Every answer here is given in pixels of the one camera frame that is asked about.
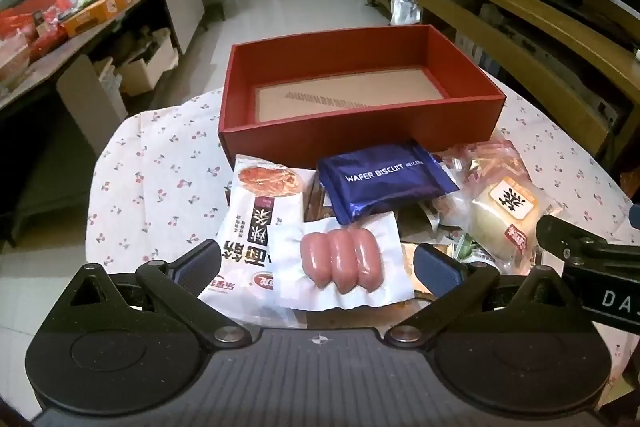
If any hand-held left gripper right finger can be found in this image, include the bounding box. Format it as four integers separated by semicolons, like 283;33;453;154
382;243;571;349

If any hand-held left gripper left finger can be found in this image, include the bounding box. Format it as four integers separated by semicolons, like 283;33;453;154
50;239;253;350

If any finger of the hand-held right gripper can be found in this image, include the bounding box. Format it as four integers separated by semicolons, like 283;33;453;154
535;214;640;259

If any green and white packet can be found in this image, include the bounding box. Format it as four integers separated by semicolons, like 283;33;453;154
452;232;501;270

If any white spicy strip packet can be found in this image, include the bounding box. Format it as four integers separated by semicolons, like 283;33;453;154
200;154;313;333

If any dark blue wafer packet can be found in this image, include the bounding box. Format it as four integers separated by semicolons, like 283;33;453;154
317;139;461;225

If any red cardboard box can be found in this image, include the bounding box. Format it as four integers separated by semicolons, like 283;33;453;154
217;24;508;170

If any clear packet of red snacks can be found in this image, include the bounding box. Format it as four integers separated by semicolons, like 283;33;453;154
435;139;531;228

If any clear sausage packet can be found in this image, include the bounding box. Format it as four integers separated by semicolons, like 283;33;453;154
272;214;416;313

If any cherry print tablecloth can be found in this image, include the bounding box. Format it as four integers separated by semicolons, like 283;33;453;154
85;74;636;358

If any wooden television cabinet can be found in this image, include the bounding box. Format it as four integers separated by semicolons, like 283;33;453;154
360;0;640;158

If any long dark coffee table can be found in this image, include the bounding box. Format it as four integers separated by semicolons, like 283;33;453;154
0;0;206;142

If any clear plastic bag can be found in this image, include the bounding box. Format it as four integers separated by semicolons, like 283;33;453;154
390;0;426;25

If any flat orange box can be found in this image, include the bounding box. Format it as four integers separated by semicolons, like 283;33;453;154
62;0;133;38

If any red plastic bag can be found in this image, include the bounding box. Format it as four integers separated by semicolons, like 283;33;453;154
0;0;68;58

